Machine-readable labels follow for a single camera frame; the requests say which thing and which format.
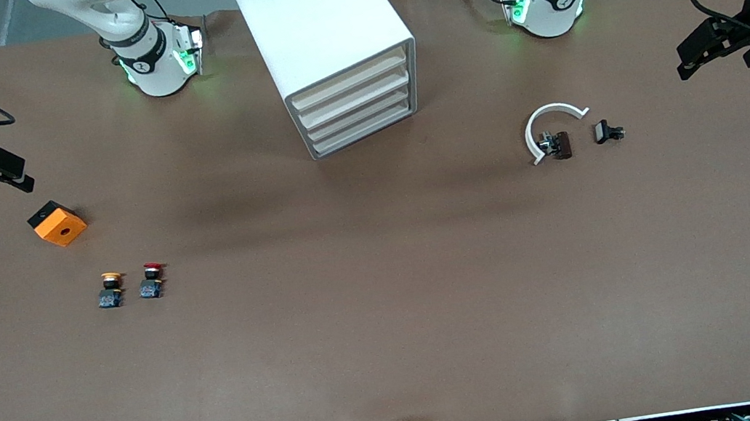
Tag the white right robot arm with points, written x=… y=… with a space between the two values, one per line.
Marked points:
x=136 y=24

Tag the yellow push button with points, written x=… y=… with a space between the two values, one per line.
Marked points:
x=110 y=297

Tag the red push button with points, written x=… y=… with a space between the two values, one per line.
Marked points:
x=151 y=289

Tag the orange block with hole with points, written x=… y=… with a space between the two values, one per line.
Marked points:
x=62 y=229

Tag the small black clip part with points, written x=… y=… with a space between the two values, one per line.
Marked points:
x=603 y=131

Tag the white curved plastic arc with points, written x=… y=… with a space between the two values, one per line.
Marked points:
x=548 y=110

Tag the brown table cover mat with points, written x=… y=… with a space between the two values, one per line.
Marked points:
x=391 y=326

